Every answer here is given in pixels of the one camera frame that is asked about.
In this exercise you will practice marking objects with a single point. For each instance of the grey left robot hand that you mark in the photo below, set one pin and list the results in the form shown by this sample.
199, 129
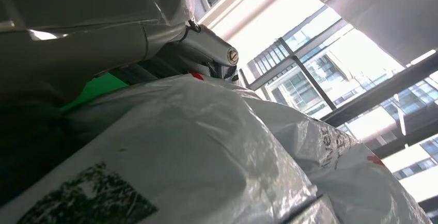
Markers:
85, 37

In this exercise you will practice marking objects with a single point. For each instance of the grey plastic mailer package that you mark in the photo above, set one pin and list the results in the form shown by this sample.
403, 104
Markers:
191, 147

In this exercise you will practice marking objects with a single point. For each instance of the green conveyor belt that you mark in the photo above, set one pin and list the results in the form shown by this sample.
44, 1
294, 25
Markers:
97, 89

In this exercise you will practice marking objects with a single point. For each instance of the grey roller blind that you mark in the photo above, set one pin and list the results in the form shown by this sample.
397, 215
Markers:
383, 10

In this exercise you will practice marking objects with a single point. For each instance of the black window frame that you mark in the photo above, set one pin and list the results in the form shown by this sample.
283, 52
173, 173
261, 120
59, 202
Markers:
376, 93

